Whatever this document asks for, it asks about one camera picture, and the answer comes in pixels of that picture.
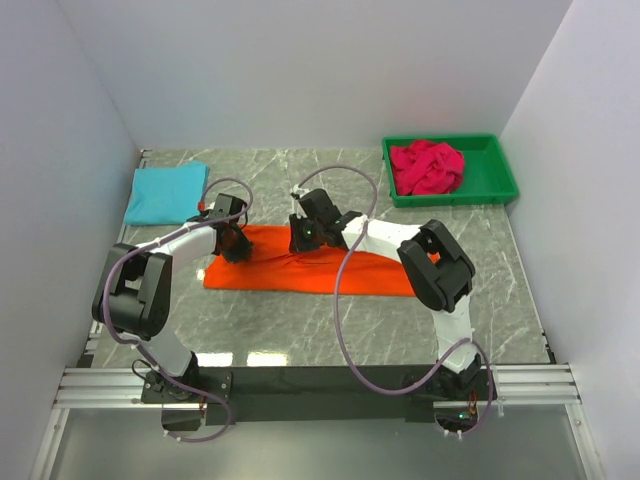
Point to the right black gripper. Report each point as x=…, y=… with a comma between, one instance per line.
x=297, y=244

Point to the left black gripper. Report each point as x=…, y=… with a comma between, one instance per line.
x=245, y=248

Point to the orange t shirt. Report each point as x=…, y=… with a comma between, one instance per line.
x=272, y=267

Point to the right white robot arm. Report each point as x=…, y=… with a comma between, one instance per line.
x=439, y=272

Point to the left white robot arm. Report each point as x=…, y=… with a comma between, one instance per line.
x=133, y=298

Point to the folded light blue t shirt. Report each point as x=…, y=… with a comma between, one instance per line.
x=166, y=195

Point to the crumpled pink t shirt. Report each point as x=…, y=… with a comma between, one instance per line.
x=425, y=167

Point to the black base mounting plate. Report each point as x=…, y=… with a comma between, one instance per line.
x=280, y=393

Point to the green plastic bin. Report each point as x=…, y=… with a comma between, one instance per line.
x=488, y=178

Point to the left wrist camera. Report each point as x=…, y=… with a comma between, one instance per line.
x=203, y=206

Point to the aluminium frame rail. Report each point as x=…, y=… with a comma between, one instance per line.
x=119, y=388

